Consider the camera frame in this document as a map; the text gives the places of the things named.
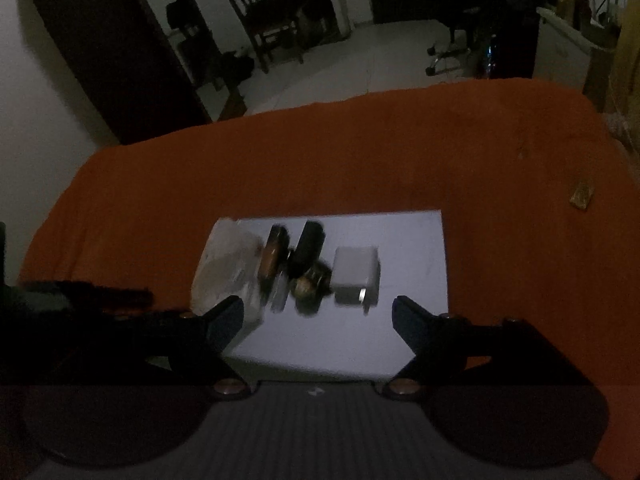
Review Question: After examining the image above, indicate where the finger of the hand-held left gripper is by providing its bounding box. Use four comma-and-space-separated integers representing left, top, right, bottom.
54, 281, 154, 313

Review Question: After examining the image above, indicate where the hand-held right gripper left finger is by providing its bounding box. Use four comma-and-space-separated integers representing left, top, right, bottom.
50, 295, 257, 402

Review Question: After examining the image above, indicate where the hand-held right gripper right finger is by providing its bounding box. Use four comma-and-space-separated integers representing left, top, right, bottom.
390, 295, 597, 402

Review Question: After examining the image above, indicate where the clear spray bottle black cap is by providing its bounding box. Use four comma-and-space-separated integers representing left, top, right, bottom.
267, 265, 294, 314

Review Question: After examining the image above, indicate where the black rectangular case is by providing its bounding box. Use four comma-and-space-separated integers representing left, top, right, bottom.
289, 220, 326, 279

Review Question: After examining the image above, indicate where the orange cloth covered desktop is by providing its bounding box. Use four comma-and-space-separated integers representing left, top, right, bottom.
17, 77, 640, 387

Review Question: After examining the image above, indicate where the clear plastic bag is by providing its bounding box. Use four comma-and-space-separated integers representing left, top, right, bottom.
191, 217, 267, 329

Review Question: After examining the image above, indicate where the white paper sheet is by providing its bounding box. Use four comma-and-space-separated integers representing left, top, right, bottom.
190, 209, 450, 382

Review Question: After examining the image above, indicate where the white charger adapter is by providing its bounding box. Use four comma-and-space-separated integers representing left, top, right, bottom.
332, 245, 382, 314

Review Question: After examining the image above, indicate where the brown oval case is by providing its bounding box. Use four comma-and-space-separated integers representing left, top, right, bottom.
257, 224, 291, 282

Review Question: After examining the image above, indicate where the small golden object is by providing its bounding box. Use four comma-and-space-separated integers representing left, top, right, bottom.
569, 182, 596, 210

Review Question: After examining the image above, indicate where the dark wooden door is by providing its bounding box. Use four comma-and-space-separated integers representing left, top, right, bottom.
16, 0, 217, 146

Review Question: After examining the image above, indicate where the clear plastic bottle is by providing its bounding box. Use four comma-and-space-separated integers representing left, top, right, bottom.
482, 35, 499, 79

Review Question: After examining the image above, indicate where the white cabinet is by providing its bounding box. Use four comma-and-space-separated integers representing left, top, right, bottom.
535, 5, 609, 94

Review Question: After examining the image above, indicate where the dark wooden chair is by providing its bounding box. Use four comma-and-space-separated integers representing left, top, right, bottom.
217, 0, 307, 74

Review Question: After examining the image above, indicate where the white fireplace surround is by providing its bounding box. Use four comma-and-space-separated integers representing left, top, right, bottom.
279, 0, 354, 41

